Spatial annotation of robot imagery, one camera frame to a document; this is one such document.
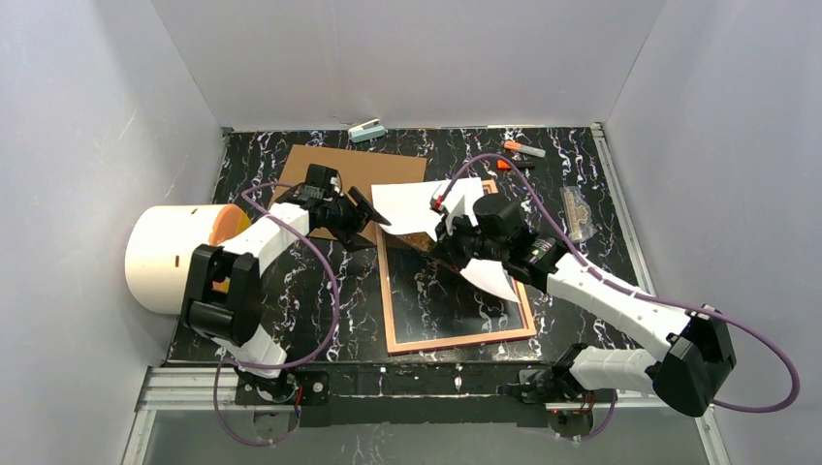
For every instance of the pink picture frame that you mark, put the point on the pink picture frame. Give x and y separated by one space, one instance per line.
449 321

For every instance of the light blue stapler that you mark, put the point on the light blue stapler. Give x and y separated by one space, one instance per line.
370 130

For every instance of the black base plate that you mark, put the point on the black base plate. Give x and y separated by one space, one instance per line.
424 391

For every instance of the clear plastic packet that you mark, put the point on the clear plastic packet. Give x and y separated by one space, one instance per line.
578 215

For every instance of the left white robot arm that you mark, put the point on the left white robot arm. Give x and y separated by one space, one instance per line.
222 300

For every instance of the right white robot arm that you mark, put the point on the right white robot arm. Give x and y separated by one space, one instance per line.
683 357

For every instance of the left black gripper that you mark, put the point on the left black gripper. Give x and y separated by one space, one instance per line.
350 216

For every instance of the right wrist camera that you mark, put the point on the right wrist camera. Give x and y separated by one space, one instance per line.
453 220

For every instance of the orange grey marker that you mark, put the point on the orange grey marker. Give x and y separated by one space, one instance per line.
515 146

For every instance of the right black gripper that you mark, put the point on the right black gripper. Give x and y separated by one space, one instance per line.
454 241

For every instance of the brown cardboard backing board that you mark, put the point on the brown cardboard backing board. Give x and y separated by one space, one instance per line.
355 168

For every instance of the landscape photo print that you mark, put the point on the landscape photo print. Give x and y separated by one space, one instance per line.
407 207

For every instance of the white cylinder container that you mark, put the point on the white cylinder container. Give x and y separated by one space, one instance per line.
161 245

